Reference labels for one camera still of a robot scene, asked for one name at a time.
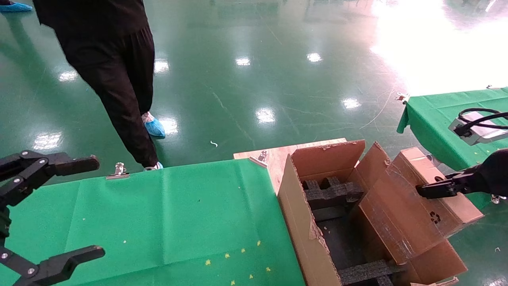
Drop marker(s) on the green tablecloth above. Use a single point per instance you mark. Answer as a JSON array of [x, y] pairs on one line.
[[436, 119], [139, 218]]

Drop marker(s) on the large open cardboard carton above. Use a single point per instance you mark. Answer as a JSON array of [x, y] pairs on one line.
[[293, 222]]

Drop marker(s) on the small brown cardboard box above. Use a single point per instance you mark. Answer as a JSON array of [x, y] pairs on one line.
[[397, 214]]

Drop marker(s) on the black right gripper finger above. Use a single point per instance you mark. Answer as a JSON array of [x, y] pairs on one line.
[[440, 188]]

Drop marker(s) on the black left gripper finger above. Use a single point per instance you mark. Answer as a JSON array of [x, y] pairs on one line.
[[35, 165], [59, 264]]

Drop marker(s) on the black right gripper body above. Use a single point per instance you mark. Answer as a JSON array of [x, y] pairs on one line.
[[496, 171]]

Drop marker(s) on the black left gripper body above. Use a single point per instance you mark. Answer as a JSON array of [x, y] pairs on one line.
[[4, 222]]

